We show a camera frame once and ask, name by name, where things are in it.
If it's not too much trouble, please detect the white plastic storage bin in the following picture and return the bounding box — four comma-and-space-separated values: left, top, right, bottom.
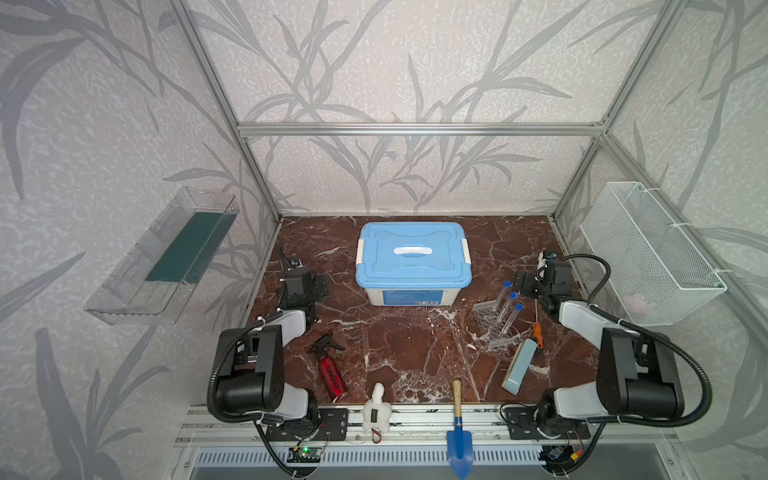
356, 236, 472, 306

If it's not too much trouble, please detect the clear acrylic test tube rack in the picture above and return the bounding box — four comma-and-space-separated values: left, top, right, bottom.
472, 300, 520, 350

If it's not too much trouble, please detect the blue plastic bin lid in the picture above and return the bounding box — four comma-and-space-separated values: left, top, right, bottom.
356, 222, 472, 290

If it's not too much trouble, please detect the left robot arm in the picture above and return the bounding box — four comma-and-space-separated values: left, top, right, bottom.
206, 266, 329, 430

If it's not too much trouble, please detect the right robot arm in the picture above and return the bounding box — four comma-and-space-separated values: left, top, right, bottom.
513, 251, 713, 437

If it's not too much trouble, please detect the teal grey rectangular box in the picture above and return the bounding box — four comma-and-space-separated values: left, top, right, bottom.
502, 339, 538, 395

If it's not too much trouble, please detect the red spray bottle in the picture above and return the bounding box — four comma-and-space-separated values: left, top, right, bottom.
308, 334, 348, 403

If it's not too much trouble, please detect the white plastic figurine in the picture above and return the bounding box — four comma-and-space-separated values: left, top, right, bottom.
362, 383, 392, 437

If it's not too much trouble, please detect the green circuit board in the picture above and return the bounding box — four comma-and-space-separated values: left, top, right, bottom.
286, 446, 324, 464

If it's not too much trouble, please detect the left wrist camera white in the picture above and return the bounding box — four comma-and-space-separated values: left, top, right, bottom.
286, 256, 302, 270

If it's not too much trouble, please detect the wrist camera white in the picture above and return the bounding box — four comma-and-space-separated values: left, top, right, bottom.
286, 256, 302, 270
537, 250, 559, 269

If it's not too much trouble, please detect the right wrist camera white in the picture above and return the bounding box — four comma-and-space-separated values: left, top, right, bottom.
537, 250, 559, 269

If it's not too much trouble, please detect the orange handled tool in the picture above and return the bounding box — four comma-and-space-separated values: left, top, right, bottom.
533, 300, 544, 351

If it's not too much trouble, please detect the white wire mesh basket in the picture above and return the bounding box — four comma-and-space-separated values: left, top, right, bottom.
580, 181, 727, 327

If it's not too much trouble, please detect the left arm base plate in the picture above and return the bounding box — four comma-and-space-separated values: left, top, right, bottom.
266, 408, 350, 442

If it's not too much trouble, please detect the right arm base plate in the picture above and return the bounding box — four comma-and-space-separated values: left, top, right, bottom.
499, 404, 592, 441

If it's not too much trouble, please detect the clear wall shelf green liner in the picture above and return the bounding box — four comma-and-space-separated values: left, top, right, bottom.
85, 187, 240, 326

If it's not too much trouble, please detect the aluminium front rail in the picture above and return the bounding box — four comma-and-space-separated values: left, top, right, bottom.
173, 403, 680, 447

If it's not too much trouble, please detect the blue garden trowel wooden handle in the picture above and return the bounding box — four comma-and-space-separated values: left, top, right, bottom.
446, 379, 473, 480

